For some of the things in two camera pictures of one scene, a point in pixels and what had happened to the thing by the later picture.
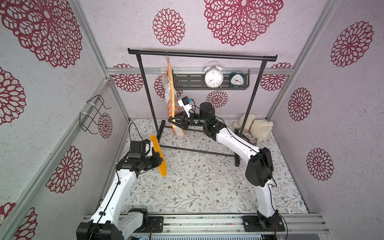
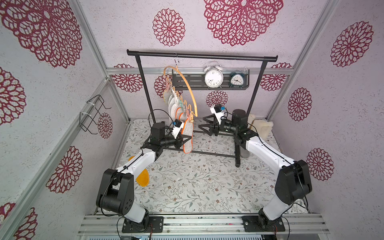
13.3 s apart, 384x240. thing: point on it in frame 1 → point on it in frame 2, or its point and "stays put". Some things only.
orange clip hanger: x=172 y=91 → x=177 y=93
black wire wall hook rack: x=90 y=113 stays put
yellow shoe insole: x=162 y=167 → x=143 y=179
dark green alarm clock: x=237 y=79 stays put
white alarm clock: x=214 y=75 stays put
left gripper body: x=150 y=162 → x=170 y=141
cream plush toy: x=259 y=129 stays put
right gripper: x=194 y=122 → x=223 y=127
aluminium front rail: x=233 y=225 stays put
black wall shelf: x=194 y=79 stays put
